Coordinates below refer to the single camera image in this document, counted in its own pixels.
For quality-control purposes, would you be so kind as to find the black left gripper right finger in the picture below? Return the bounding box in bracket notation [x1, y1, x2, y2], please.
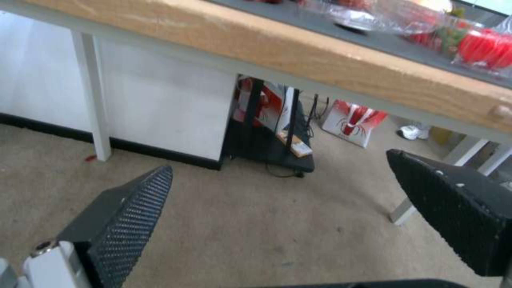
[386, 149, 512, 277]

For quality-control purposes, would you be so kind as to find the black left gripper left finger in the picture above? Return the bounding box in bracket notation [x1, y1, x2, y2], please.
[0, 165, 174, 288]

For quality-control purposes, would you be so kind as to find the white red crayfish print bag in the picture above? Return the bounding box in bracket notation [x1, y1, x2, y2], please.
[321, 99, 389, 149]

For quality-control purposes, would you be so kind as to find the clear plastic food wrap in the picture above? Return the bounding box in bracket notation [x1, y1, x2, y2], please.
[295, 0, 477, 46]

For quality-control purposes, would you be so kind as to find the yellow box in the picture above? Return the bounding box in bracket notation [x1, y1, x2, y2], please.
[430, 126, 468, 147]

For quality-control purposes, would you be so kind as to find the white sneaker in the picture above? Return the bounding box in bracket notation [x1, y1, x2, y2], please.
[397, 125, 430, 140]

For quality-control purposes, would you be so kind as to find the white panel board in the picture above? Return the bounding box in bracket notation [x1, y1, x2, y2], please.
[0, 12, 239, 171]

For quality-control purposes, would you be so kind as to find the red plastic cup stack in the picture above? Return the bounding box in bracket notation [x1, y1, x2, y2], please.
[456, 28, 512, 71]

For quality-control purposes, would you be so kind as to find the small brown cardboard box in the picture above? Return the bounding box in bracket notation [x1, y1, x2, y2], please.
[276, 129, 313, 158]

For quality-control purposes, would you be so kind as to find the black low rolling cart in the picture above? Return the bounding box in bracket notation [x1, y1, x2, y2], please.
[228, 78, 317, 178]

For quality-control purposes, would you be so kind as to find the red white box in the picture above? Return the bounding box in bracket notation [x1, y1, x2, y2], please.
[236, 78, 286, 132]

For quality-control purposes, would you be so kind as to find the white plate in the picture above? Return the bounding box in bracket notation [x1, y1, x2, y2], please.
[334, 10, 379, 33]

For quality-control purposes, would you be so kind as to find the black floor cable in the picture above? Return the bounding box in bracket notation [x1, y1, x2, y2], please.
[265, 162, 309, 179]

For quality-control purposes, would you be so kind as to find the wooden table with white frame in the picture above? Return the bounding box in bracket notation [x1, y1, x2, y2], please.
[0, 0, 512, 132]

